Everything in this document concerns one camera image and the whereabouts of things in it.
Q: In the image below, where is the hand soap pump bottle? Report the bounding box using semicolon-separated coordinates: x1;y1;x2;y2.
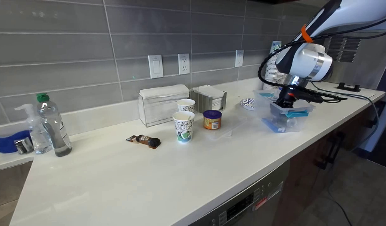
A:
16;103;51;154

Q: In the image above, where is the white light switch plate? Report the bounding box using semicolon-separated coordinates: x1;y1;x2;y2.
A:
148;55;163;77

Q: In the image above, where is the grey folded towel stack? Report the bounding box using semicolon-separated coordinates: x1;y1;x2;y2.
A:
190;84;226;111

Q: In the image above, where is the blue sponge holder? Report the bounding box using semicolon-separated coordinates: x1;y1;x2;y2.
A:
0;130;32;153

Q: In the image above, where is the white wall outlet right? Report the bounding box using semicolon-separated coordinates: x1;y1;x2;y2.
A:
235;50;244;67

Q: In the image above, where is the white wall outlet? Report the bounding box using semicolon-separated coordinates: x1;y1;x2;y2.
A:
235;50;244;67
178;54;190;74

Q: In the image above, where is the patterned paper cup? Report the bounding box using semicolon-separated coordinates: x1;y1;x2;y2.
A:
177;99;195;111
172;110;195;143

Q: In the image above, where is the small orange blue tub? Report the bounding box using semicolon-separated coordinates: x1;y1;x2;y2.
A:
203;110;221;130

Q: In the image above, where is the clear napkin dispenser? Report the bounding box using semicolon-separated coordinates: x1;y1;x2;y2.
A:
138;84;188;126

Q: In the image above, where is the black cabinet handle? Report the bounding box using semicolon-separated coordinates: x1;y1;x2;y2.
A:
314;131;346;169

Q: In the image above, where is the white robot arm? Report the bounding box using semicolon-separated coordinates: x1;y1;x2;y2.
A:
275;0;386;108

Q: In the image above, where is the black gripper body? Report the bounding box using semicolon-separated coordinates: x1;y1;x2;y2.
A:
275;75;309;108

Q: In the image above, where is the patterned paper cup back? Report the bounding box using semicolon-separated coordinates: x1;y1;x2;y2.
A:
177;99;195;111

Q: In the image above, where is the clear water bottle green cap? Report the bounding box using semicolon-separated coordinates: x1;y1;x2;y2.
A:
36;93;73;157

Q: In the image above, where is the stainless steel dishwasher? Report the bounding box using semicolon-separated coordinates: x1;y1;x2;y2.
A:
190;163;290;226

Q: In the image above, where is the patterned paper cup front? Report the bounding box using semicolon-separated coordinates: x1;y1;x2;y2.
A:
172;110;195;143

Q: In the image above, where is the dark snack wrapper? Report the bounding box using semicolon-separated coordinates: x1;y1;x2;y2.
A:
127;134;161;149

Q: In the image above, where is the black object on counter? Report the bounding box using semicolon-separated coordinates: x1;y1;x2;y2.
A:
337;82;361;93

